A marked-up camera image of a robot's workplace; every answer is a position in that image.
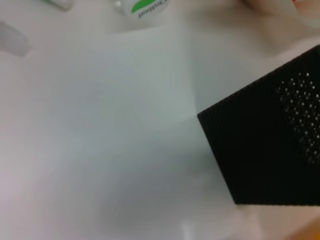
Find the clear water bottle green label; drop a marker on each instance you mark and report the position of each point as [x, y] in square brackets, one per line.
[147, 7]

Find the green utility knife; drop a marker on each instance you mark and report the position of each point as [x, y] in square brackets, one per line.
[62, 3]

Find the black mesh pen holder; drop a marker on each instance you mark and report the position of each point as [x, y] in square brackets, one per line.
[262, 140]

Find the grey marker pen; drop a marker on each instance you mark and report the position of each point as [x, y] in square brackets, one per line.
[12, 40]

